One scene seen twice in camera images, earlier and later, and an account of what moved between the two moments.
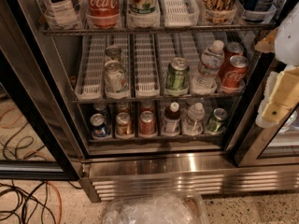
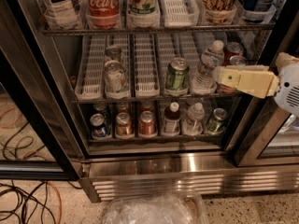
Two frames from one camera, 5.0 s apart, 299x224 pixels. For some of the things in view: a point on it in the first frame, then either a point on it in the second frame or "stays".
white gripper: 289,44 to 290,89
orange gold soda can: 220,3 stays
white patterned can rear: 113,52 stays
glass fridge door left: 39,138 stays
